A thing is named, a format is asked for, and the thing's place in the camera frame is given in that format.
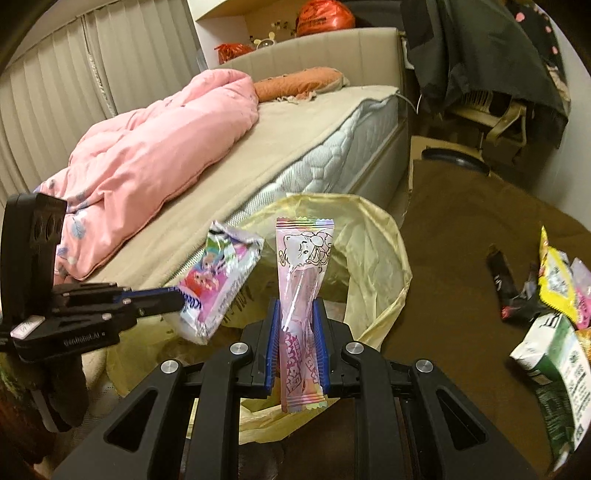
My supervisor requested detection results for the black snack wrapper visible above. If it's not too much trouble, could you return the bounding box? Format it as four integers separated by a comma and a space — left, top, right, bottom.
486, 244, 546, 324

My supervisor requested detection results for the black pink-dotted garment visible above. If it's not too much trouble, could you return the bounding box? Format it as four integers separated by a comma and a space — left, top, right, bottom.
508, 0, 566, 63

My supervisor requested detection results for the green white drink carton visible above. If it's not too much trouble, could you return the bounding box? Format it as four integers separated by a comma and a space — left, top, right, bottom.
509, 313, 591, 467

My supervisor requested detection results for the small red plastic bag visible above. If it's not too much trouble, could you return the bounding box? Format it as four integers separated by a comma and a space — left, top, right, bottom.
215, 43, 254, 65

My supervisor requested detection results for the white cable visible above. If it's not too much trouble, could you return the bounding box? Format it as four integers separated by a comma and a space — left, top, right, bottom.
397, 91, 423, 114

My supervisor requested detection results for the yellow plastic bin liner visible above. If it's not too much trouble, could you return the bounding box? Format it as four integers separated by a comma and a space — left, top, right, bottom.
106, 194, 413, 446

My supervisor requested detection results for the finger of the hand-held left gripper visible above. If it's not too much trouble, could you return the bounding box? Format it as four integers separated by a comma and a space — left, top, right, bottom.
60, 294, 186, 330
52, 282, 182, 308

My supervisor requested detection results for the beige pleated curtain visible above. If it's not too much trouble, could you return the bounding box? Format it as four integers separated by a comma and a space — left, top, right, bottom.
0, 4, 204, 195

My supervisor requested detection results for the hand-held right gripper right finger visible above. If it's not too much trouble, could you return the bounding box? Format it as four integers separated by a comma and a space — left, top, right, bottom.
314, 298, 539, 480

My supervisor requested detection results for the black curved object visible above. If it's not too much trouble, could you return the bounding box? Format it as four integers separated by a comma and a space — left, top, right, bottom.
422, 148, 490, 176

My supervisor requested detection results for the beige office chair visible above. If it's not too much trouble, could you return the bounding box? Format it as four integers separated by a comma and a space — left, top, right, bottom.
445, 90, 529, 148

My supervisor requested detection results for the brown tablecloth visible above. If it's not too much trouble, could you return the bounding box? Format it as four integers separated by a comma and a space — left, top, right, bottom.
383, 159, 591, 480

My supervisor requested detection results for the bed with beige sheet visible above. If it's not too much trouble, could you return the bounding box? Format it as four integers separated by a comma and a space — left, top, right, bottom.
85, 84, 400, 289

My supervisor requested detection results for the chair draped with dark jacket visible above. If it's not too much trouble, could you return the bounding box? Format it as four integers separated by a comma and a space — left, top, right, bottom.
402, 0, 571, 148

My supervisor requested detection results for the orange pillow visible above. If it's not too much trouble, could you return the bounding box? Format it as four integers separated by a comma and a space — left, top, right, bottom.
253, 67, 350, 103

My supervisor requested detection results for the pink cartoon snack wrapper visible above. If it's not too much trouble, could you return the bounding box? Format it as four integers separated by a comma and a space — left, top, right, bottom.
177, 220, 265, 344

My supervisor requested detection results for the yellow labelled snack wrapper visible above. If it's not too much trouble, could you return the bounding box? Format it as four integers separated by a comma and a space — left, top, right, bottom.
538, 225, 583, 324

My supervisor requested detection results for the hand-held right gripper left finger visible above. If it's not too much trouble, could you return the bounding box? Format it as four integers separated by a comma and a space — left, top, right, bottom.
53, 298, 282, 480

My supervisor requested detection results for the large orange plastic bag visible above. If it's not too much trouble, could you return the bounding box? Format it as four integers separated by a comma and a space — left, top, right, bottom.
295, 0, 356, 37

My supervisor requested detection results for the beige upholstered bed frame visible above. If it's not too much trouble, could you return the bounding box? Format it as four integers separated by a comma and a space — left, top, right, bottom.
217, 27, 411, 204

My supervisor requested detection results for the long pink candy wrapper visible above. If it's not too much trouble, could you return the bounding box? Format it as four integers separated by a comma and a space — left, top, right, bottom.
276, 216, 337, 415

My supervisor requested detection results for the pink floral quilt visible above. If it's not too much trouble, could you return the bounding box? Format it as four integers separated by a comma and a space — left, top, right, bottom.
34, 69, 260, 282

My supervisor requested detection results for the white quilted mattress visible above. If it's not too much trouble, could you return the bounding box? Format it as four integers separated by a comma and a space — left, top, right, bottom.
226, 97, 400, 222

